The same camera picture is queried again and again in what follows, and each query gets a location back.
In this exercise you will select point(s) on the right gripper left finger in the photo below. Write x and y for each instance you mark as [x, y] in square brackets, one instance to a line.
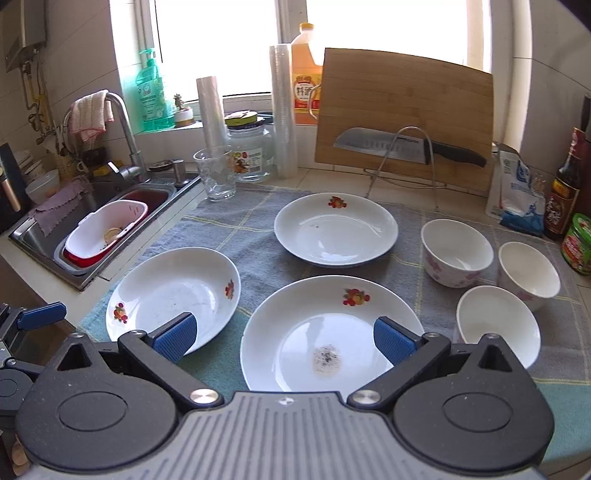
[154, 357]

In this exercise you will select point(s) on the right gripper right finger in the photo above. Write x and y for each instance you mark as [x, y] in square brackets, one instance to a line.
[414, 358]

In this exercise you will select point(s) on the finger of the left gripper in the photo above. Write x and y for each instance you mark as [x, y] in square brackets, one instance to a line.
[17, 320]

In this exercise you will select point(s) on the white plate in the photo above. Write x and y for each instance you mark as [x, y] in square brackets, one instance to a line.
[197, 280]
[317, 334]
[336, 230]

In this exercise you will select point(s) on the white bowl front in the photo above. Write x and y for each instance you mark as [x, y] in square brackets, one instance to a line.
[490, 309]

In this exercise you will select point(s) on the white floral bowl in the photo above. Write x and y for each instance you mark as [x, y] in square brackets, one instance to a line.
[528, 274]
[456, 254]

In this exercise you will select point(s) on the purple dish cloth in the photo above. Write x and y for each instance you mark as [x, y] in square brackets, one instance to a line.
[55, 209]

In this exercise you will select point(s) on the white red colander basin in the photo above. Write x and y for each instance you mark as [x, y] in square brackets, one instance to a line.
[98, 232]

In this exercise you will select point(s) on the grey checked table cloth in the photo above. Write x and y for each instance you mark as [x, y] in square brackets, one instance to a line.
[242, 230]

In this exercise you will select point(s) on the stainless steel sink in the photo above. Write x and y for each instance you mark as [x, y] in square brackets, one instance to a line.
[160, 193]

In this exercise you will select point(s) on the white blue salt bag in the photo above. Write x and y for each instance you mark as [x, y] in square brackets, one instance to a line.
[516, 198]

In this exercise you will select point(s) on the green lidded sauce jar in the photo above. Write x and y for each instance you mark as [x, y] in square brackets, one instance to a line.
[576, 246]

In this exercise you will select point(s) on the clear drinking glass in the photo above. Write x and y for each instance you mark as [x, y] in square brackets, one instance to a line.
[215, 168]

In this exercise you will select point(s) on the pink towel on faucet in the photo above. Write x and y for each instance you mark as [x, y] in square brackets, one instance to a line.
[89, 116]

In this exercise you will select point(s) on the dark vinegar bottle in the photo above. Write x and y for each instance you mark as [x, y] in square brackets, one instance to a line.
[565, 188]

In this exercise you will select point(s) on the short plastic wrap roll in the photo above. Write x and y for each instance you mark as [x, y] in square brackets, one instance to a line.
[211, 112]

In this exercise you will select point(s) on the glass jar green lid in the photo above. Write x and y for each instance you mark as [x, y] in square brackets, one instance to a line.
[251, 144]

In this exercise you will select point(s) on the small potted plant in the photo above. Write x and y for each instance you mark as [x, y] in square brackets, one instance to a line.
[183, 115]

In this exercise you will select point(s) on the green dish soap bottle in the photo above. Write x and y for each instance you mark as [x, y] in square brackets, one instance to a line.
[156, 110]

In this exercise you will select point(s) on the bamboo cutting board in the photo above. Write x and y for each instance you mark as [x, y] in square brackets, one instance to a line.
[386, 91]

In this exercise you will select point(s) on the orange cooking oil bottle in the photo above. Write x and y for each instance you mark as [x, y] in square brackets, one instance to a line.
[306, 77]

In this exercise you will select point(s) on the tall plastic wrap roll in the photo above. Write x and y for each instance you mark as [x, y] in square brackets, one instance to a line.
[282, 102]

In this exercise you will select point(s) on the metal wire board stand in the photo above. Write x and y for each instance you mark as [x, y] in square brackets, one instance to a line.
[394, 165]

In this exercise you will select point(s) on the black handled kitchen knife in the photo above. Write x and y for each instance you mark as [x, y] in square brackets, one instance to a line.
[407, 148]

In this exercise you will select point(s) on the wall water heater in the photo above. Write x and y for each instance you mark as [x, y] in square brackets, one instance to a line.
[23, 31]

